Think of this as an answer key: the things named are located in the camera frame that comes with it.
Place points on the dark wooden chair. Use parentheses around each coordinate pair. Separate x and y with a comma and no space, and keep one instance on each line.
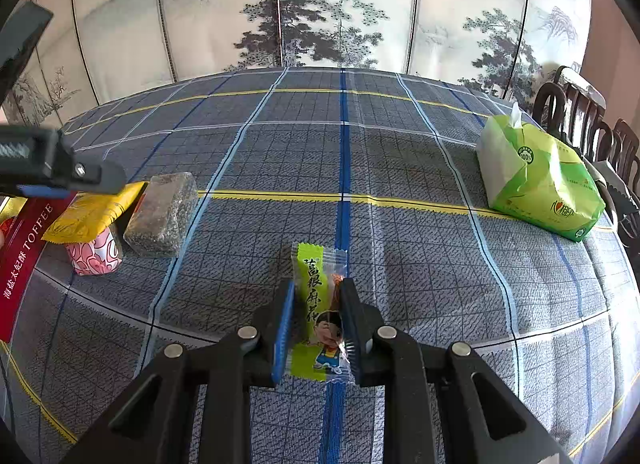
(570,103)
(625,158)

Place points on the green snack packet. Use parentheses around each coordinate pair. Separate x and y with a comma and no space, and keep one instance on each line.
(312,284)

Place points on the green tissue pack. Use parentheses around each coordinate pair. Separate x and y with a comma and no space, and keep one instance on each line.
(540,183)

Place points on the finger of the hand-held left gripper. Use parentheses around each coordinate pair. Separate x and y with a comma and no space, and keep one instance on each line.
(75,171)

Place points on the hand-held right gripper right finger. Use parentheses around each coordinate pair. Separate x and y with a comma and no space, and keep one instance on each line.
(350,339)

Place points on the painted folding screen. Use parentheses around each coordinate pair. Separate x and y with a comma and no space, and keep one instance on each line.
(350,3)

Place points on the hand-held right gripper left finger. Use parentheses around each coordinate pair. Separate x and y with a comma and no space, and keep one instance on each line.
(282,334)

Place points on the yellow snack packet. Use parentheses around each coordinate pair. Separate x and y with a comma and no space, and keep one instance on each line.
(90,219)

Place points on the red candy box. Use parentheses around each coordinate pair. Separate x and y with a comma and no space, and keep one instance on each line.
(25,264)

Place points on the blue checked tablecloth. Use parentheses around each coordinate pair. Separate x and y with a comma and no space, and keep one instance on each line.
(400,168)

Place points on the pink patterned snack packet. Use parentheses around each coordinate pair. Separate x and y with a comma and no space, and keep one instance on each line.
(95,256)

